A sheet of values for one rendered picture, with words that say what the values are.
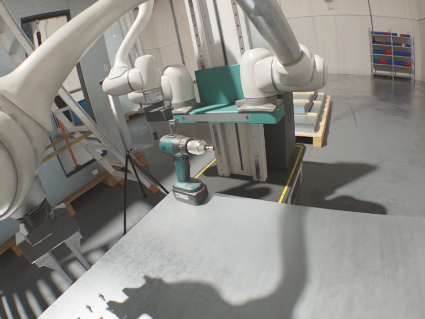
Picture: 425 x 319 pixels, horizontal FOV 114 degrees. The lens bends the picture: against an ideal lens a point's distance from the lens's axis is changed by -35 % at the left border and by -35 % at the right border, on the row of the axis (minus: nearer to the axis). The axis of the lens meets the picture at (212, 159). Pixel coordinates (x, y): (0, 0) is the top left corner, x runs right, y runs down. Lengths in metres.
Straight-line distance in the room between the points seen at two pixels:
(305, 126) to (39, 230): 2.55
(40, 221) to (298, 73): 0.82
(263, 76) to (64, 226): 0.84
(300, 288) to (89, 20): 0.61
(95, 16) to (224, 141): 1.16
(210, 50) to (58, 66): 1.11
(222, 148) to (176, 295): 1.05
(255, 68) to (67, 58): 0.77
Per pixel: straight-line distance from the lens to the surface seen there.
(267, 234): 0.58
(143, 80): 0.92
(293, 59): 0.78
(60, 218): 0.43
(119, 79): 0.98
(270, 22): 0.64
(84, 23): 0.33
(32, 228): 0.37
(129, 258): 0.64
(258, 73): 0.92
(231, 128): 1.34
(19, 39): 1.72
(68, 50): 0.27
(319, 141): 2.54
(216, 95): 1.22
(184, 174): 0.69
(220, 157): 1.42
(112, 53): 6.70
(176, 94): 1.18
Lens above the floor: 1.08
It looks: 26 degrees down
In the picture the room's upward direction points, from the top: 11 degrees counter-clockwise
